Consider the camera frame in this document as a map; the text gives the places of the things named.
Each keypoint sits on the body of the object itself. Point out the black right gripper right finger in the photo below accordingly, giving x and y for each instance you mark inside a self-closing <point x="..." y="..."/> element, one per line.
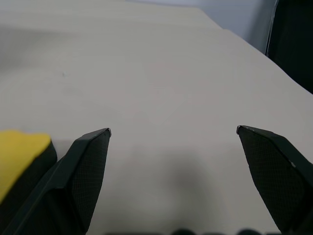
<point x="276" y="171"/>

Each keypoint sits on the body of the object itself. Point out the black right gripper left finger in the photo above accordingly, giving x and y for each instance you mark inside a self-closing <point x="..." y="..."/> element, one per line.
<point x="80" y="176"/>

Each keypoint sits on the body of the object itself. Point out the yellow and black eraser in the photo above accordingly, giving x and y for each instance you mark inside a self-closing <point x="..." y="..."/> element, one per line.
<point x="19" y="156"/>

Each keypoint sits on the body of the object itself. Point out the black flat panel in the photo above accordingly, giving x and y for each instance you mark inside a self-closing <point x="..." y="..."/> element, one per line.
<point x="293" y="44"/>

